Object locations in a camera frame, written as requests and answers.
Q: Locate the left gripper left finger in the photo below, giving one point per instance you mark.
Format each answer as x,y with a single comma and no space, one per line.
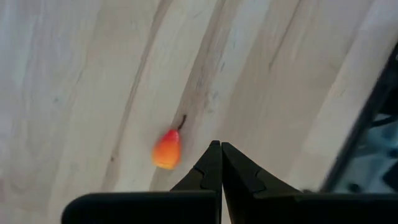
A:
186,207

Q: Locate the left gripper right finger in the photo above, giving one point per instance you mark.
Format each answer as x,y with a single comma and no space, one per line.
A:
264,207

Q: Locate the small orange-red pear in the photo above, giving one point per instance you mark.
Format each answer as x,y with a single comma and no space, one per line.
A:
168,152

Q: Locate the black metal table frame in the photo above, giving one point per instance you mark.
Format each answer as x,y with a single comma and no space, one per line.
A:
362,127

